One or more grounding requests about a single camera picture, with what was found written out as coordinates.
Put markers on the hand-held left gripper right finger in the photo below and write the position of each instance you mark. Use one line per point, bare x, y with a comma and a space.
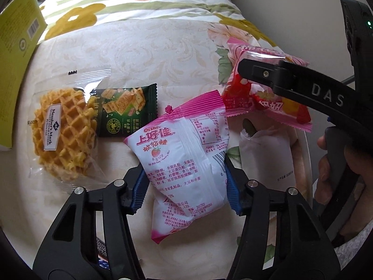
233, 187

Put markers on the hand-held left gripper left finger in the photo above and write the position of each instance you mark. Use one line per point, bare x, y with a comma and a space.
139, 189

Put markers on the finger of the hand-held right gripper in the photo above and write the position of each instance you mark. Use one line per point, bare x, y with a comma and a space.
259, 73

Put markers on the red pink candy packet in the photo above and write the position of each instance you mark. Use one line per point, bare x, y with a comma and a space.
242, 99

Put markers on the pink white candy packet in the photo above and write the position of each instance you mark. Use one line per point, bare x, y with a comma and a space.
186, 157

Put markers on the yellow-green cardboard box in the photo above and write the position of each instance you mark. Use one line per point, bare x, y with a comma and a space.
20, 49

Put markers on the person's right forearm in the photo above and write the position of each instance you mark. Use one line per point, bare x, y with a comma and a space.
357, 245

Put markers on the person's right hand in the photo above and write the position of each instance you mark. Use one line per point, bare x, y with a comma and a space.
327, 183

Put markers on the white snack packet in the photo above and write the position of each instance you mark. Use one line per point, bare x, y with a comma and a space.
271, 157

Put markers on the dark green cracker packet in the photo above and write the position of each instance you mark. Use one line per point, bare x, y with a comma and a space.
125, 110

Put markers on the clear waffle packet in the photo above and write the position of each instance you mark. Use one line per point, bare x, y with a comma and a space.
64, 131

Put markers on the cream floral tablecloth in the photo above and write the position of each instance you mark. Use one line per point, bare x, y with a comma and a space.
140, 55

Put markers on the striped floral bed blanket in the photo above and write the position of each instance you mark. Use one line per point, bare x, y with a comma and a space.
145, 0

